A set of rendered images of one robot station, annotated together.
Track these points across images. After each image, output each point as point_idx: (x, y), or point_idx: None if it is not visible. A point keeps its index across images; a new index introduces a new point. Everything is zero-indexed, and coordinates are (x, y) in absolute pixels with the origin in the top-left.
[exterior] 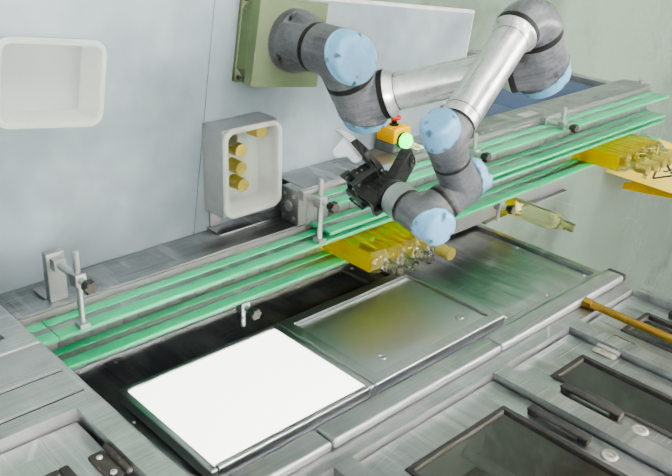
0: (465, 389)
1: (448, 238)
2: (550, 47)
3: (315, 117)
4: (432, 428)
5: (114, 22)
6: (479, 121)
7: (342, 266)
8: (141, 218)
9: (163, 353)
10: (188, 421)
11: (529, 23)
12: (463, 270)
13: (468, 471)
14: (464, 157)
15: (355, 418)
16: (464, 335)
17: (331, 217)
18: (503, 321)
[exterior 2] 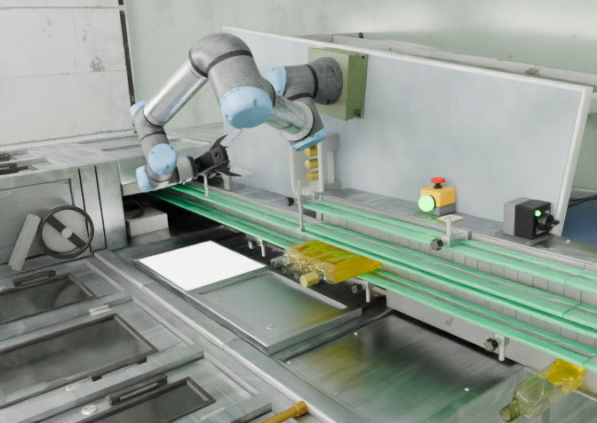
0: (179, 331)
1: (141, 187)
2: (208, 75)
3: (379, 154)
4: (148, 323)
5: (271, 59)
6: (149, 114)
7: (385, 294)
8: (282, 176)
9: (258, 251)
10: (177, 253)
11: (188, 51)
12: (392, 349)
13: (101, 332)
14: (139, 133)
15: (156, 290)
16: (236, 324)
17: (333, 226)
18: (266, 350)
